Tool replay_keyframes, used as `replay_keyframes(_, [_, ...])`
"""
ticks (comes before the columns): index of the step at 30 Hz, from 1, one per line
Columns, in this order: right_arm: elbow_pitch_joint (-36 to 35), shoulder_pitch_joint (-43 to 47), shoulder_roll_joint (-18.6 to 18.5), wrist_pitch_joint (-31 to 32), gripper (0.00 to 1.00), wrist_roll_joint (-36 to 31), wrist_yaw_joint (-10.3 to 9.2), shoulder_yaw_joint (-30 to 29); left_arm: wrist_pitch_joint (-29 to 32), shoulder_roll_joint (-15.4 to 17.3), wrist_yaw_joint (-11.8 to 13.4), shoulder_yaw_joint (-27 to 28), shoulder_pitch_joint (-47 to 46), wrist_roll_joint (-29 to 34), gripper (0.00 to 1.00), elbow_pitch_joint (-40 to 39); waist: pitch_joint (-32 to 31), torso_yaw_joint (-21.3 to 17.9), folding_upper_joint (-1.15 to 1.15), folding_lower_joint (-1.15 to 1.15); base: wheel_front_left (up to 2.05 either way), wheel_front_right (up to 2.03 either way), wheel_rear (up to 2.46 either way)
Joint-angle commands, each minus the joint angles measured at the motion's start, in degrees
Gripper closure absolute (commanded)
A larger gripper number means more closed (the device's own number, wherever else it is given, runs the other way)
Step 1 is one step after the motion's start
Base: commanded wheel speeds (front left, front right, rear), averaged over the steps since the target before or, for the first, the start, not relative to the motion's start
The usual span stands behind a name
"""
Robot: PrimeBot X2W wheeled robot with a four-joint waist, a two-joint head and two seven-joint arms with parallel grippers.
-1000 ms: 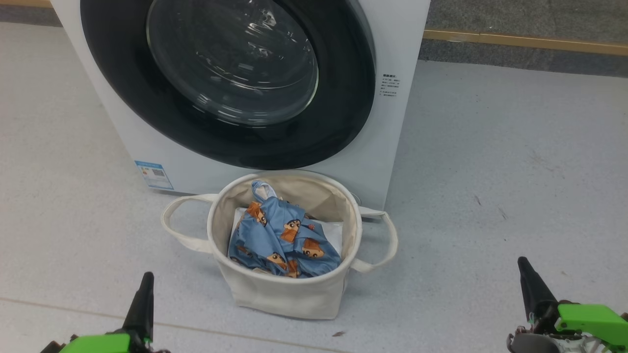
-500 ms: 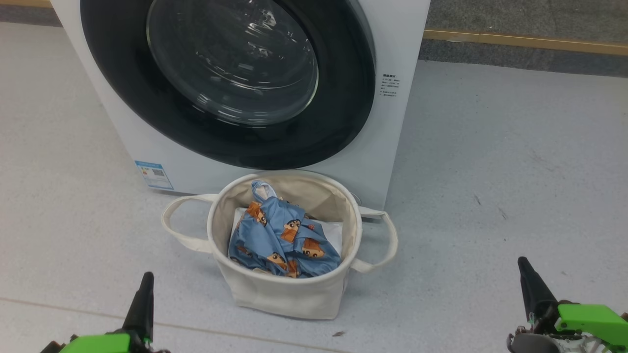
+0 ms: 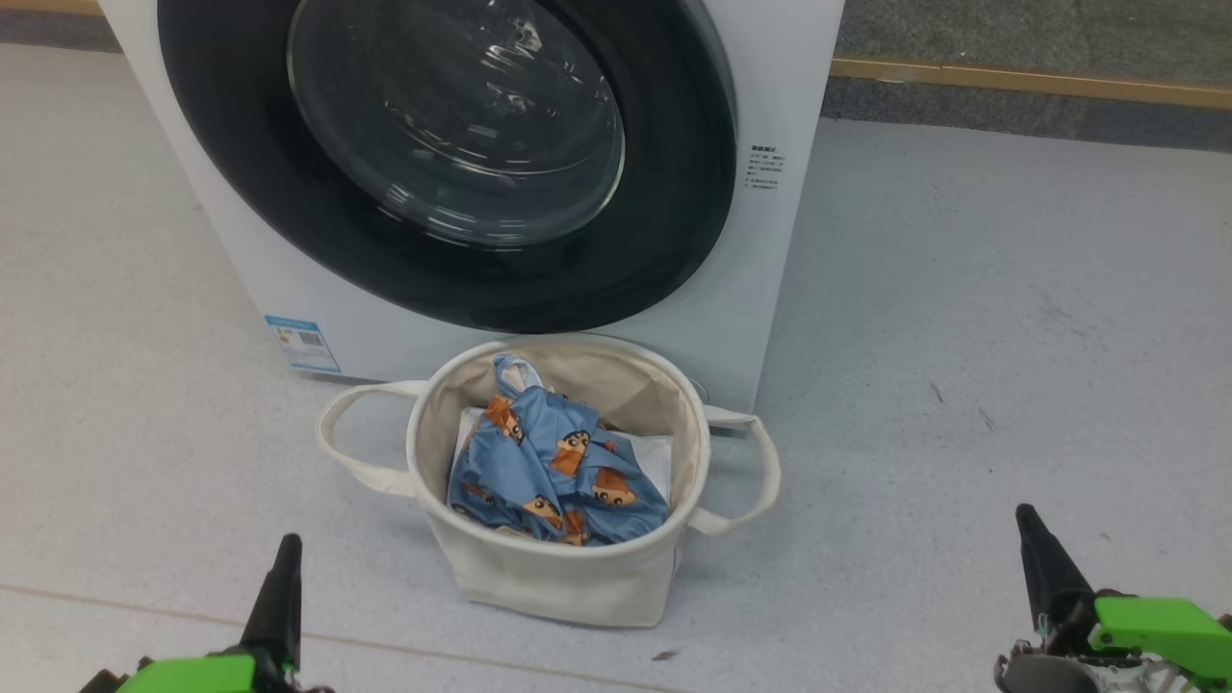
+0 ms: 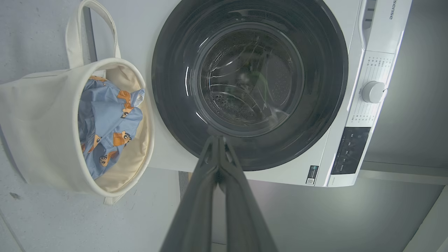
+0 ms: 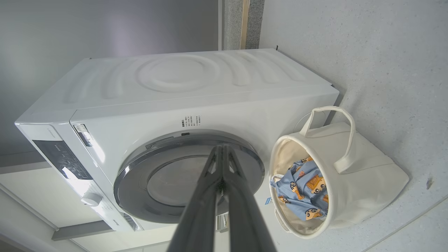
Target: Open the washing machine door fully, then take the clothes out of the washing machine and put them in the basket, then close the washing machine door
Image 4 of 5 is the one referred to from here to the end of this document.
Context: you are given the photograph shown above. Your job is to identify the black QR code sticker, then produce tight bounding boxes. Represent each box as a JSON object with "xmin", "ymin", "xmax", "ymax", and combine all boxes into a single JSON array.
[{"xmin": 306, "ymin": 165, "xmax": 319, "ymax": 185}]

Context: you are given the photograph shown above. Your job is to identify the cream canvas laundry basket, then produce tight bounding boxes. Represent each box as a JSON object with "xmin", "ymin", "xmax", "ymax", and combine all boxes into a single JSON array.
[{"xmin": 0, "ymin": 0, "xmax": 156, "ymax": 205}]

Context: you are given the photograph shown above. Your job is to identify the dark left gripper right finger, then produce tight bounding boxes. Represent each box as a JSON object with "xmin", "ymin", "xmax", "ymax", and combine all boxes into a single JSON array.
[{"xmin": 218, "ymin": 136, "xmax": 279, "ymax": 252}]

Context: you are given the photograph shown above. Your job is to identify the white washing machine dial knob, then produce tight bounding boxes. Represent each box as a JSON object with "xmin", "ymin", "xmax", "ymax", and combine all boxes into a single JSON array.
[{"xmin": 362, "ymin": 81, "xmax": 386, "ymax": 104}]

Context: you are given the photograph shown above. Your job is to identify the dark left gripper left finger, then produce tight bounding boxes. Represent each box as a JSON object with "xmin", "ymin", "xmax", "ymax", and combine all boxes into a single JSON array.
[{"xmin": 159, "ymin": 136, "xmax": 221, "ymax": 252}]

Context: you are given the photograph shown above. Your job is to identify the blue cartoon print garment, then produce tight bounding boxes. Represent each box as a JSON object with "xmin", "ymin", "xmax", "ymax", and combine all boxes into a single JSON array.
[{"xmin": 78, "ymin": 75, "xmax": 146, "ymax": 181}]

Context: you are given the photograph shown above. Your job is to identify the black washing machine display panel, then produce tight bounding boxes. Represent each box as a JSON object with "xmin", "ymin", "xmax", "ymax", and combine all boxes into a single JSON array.
[{"xmin": 331, "ymin": 127, "xmax": 371, "ymax": 175}]

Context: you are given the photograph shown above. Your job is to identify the black round glass washer door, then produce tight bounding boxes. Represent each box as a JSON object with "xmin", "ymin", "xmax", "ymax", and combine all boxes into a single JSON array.
[{"xmin": 151, "ymin": 0, "xmax": 349, "ymax": 172}]

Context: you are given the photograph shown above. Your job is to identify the white front-load washing machine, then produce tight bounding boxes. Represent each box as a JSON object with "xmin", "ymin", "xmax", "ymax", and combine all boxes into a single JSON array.
[{"xmin": 89, "ymin": 0, "xmax": 413, "ymax": 188}]

